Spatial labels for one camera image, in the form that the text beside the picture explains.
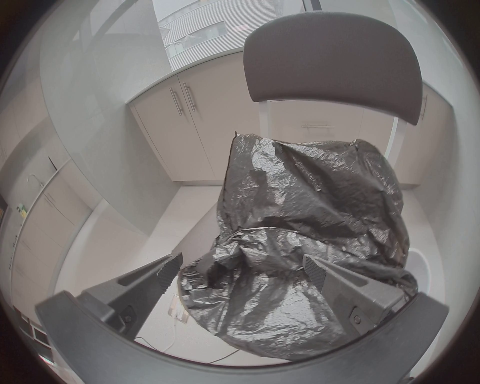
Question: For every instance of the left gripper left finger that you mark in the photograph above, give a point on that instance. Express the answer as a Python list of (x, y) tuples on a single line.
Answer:
[(144, 287)]

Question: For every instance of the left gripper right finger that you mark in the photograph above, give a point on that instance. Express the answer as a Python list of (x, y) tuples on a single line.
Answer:
[(347, 288)]

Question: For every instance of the black plastic bag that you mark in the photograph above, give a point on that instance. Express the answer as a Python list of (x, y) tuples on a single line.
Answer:
[(300, 225)]

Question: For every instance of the grey white chair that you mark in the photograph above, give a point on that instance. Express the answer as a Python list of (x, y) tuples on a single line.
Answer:
[(330, 63)]

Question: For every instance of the window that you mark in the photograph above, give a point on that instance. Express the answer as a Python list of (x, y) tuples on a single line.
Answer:
[(195, 30)]

